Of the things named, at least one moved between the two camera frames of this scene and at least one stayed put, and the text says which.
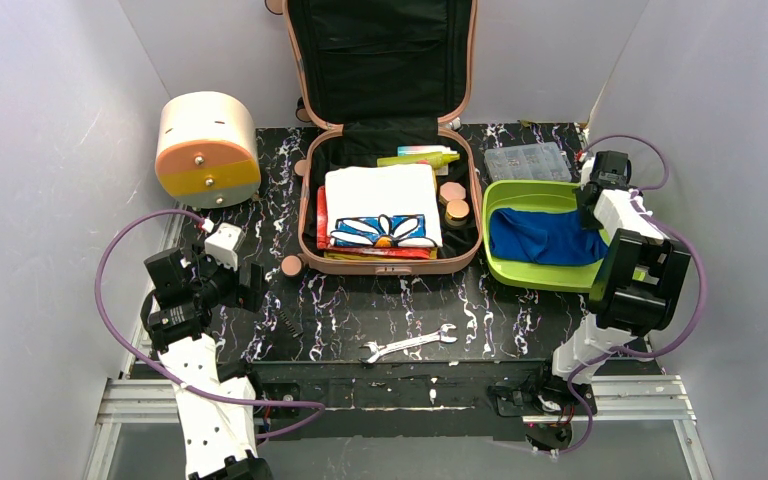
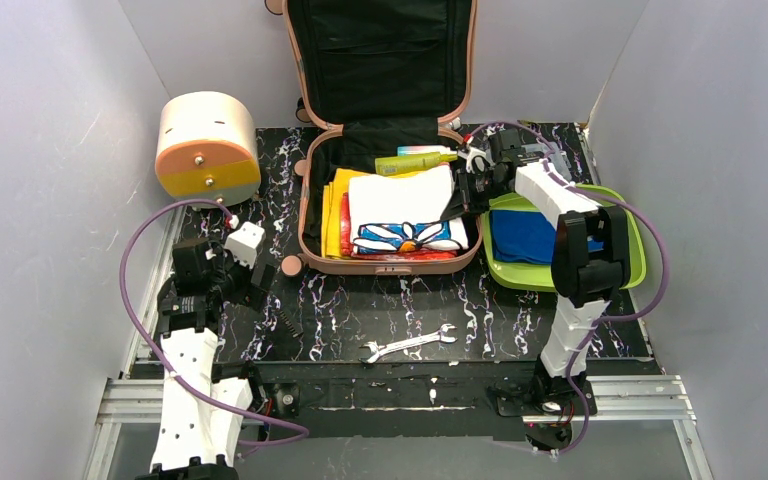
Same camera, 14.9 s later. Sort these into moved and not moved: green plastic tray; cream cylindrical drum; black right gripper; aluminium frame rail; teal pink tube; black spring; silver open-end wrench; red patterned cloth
Moved: black right gripper; red patterned cloth
Not moved: aluminium frame rail; black spring; green plastic tray; cream cylindrical drum; silver open-end wrench; teal pink tube
